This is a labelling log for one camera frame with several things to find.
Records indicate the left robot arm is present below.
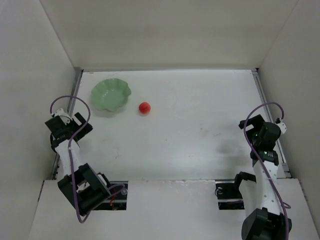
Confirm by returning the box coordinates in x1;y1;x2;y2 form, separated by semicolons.
45;108;112;217

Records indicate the left aluminium frame rail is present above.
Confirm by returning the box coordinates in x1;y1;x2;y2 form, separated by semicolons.
49;67;84;180

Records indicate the red fake fruit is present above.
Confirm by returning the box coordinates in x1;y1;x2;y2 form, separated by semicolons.
138;102;151;115

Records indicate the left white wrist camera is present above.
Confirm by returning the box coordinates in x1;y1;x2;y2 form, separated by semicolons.
51;108;72;125

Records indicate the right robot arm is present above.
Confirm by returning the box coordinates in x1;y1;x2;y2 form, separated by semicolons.
234;115;292;240

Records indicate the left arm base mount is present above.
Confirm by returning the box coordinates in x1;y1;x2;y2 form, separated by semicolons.
77;181;128;216

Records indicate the right aluminium frame rail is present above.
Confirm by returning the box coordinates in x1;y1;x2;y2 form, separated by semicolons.
251;68;292;179

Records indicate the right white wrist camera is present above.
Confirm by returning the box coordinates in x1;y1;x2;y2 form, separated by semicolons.
275;118;287;135

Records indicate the aluminium frame rail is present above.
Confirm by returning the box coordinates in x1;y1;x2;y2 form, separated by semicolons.
251;68;292;179
49;67;84;180

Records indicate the green wavy fruit bowl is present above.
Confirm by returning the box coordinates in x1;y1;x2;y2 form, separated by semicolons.
90;78;132;112

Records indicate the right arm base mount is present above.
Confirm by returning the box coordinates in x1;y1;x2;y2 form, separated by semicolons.
214;181;245;210

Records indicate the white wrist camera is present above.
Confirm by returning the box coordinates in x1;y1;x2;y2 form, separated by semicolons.
275;118;287;135
51;108;72;125

